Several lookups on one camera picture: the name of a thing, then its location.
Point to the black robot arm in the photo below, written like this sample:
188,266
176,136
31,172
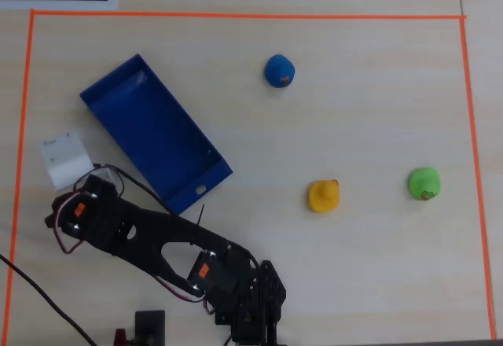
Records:
133,230

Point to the yellow rubber duck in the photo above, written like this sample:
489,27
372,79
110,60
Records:
323,196

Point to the green rubber duck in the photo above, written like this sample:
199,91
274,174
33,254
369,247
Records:
424,182

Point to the blue rectangular plastic box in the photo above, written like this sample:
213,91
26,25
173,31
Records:
157,133

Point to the blue rubber duck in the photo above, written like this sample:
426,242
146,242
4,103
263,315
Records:
280,70

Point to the black table clamp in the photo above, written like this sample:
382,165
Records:
150,326

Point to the red clamp knob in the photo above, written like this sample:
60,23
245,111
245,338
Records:
121,338

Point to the orange tape border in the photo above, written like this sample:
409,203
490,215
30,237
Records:
251,15

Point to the white plastic bracket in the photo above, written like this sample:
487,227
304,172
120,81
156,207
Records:
64,157

